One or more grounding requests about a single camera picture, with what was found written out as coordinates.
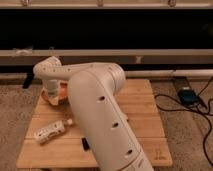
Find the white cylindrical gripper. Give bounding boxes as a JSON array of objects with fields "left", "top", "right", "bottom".
[{"left": 44, "top": 80, "right": 59, "bottom": 106}]

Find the white plastic bottle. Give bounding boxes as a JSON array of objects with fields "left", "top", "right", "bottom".
[{"left": 33, "top": 119, "right": 73, "bottom": 144}]

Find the long metal rail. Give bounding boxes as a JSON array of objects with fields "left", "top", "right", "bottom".
[{"left": 0, "top": 49, "right": 213, "bottom": 66}]

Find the black cable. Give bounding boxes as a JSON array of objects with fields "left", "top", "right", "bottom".
[{"left": 153, "top": 75, "right": 213, "bottom": 168}]

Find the wooden table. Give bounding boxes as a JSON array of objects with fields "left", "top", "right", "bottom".
[{"left": 16, "top": 79, "right": 172, "bottom": 170}]

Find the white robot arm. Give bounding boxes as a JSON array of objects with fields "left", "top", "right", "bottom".
[{"left": 33, "top": 56, "right": 154, "bottom": 171}]

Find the black rectangular block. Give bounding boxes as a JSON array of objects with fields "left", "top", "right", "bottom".
[{"left": 82, "top": 138, "right": 90, "bottom": 151}]

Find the white pipe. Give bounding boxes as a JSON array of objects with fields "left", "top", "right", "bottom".
[{"left": 125, "top": 69, "right": 213, "bottom": 78}]

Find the orange ceramic bowl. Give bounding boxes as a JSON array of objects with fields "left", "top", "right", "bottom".
[{"left": 41, "top": 82, "right": 68, "bottom": 106}]

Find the blue power adapter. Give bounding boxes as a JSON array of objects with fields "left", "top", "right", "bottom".
[{"left": 178, "top": 87, "right": 199, "bottom": 105}]

